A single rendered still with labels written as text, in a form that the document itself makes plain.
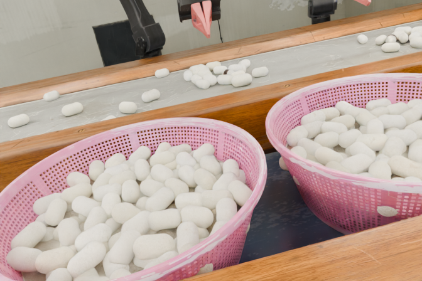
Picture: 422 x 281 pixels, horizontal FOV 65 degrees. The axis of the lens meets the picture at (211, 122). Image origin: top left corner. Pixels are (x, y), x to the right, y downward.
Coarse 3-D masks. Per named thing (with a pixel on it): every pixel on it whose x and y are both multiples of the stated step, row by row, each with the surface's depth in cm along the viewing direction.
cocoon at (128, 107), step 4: (120, 104) 57; (124, 104) 57; (128, 104) 56; (132, 104) 56; (120, 108) 57; (124, 108) 57; (128, 108) 56; (132, 108) 56; (136, 108) 57; (124, 112) 57; (128, 112) 57; (132, 112) 57
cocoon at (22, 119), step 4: (16, 116) 61; (20, 116) 61; (24, 116) 61; (8, 120) 60; (12, 120) 60; (16, 120) 60; (20, 120) 60; (24, 120) 61; (28, 120) 62; (8, 124) 60; (12, 124) 60; (16, 124) 60; (20, 124) 61; (24, 124) 61
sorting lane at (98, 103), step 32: (384, 32) 81; (224, 64) 78; (256, 64) 73; (288, 64) 69; (320, 64) 65; (352, 64) 62; (64, 96) 76; (96, 96) 71; (128, 96) 67; (160, 96) 64; (192, 96) 61; (0, 128) 62; (32, 128) 59; (64, 128) 56
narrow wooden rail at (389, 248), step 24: (336, 240) 21; (360, 240) 21; (384, 240) 21; (408, 240) 20; (240, 264) 21; (264, 264) 20; (288, 264) 20; (312, 264) 20; (336, 264) 20; (360, 264) 19; (384, 264) 19; (408, 264) 19
